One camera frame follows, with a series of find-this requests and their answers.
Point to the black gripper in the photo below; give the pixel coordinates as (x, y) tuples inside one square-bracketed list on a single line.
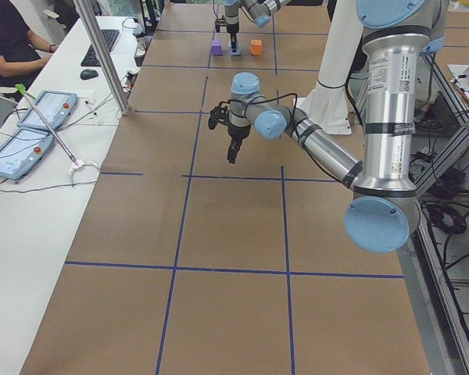
[(238, 133), (232, 30)]

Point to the light blue foam block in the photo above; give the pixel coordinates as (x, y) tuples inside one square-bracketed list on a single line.
[(234, 49)]

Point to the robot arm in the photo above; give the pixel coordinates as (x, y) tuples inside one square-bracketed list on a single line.
[(257, 12), (393, 35)]

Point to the purple foam block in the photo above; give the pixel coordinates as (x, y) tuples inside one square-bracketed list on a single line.
[(217, 48)]

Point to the orange foam block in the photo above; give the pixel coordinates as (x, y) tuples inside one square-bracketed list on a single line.
[(256, 47)]

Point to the metal cup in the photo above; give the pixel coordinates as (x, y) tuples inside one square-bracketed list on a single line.
[(141, 47)]

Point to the black computer mouse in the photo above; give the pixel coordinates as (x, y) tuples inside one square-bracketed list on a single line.
[(88, 74)]

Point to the upper teach pendant tablet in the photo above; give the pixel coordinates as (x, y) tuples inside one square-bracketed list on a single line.
[(55, 106)]

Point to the teach pendant tablet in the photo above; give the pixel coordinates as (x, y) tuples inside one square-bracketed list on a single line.
[(23, 151), (55, 106)]

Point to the white side table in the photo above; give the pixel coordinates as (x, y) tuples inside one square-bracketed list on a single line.
[(40, 214)]

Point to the metal reacher grabber stick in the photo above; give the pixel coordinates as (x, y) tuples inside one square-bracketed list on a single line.
[(51, 129)]

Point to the lower teach pendant tablet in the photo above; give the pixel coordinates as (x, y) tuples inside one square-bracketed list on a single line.
[(23, 151)]

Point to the seated person in black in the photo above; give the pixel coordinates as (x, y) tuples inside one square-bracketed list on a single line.
[(23, 54)]

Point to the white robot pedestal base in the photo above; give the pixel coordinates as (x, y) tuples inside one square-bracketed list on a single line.
[(326, 104)]

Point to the aluminium frame post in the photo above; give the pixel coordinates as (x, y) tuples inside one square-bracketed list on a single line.
[(91, 26)]

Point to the aluminium frame rail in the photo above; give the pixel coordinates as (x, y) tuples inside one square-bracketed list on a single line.
[(435, 262)]

